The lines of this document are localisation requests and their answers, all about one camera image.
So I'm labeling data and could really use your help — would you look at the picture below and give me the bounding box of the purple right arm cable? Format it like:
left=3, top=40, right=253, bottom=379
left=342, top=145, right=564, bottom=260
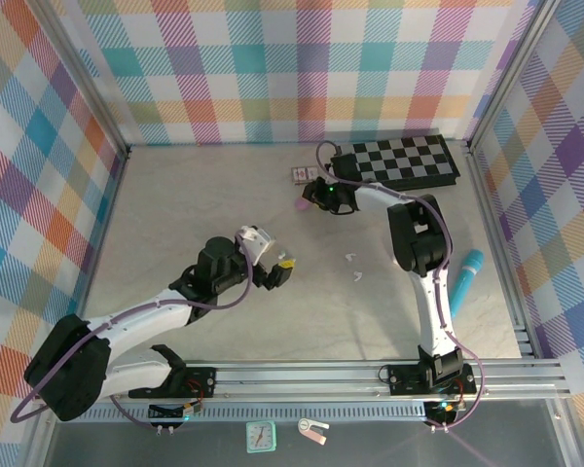
left=314, top=140, right=488, bottom=433

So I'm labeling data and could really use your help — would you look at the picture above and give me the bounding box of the black controller board with LED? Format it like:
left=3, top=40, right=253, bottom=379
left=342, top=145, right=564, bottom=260
left=148, top=401, right=203, bottom=420
left=425, top=399, right=468, bottom=422

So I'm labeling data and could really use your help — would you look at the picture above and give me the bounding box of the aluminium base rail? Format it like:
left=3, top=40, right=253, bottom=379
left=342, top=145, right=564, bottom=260
left=109, top=359, right=573, bottom=405

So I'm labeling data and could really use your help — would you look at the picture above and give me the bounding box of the teal square clock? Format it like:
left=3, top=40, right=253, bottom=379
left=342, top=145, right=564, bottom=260
left=245, top=420, right=276, bottom=454

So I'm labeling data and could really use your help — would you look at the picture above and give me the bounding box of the aluminium frame post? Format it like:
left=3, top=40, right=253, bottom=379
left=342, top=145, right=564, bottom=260
left=28, top=0, right=131, bottom=160
left=464, top=0, right=561, bottom=152

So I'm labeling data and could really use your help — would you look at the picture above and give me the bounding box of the white pink small tool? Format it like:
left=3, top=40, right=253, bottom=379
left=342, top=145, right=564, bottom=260
left=297, top=417, right=330, bottom=446

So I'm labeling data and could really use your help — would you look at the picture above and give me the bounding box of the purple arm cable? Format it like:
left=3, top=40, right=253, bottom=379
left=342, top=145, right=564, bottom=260
left=10, top=235, right=254, bottom=432
left=314, top=140, right=488, bottom=433

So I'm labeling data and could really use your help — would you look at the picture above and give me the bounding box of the small playing card box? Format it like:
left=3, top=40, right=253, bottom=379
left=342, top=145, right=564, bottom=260
left=290, top=165, right=322, bottom=187

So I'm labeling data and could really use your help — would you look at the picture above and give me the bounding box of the black white chessboard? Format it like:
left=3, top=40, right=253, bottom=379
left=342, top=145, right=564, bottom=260
left=331, top=135, right=461, bottom=194

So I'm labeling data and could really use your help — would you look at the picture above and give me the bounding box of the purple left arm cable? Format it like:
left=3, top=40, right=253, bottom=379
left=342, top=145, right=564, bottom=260
left=10, top=235, right=254, bottom=432

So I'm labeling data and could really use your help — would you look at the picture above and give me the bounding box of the teal cylindrical bottle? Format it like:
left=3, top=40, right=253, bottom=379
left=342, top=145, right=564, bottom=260
left=448, top=249, right=486, bottom=318

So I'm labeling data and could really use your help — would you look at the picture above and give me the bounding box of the slotted metal cable tray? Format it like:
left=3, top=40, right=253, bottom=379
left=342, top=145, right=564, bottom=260
left=57, top=401, right=427, bottom=423

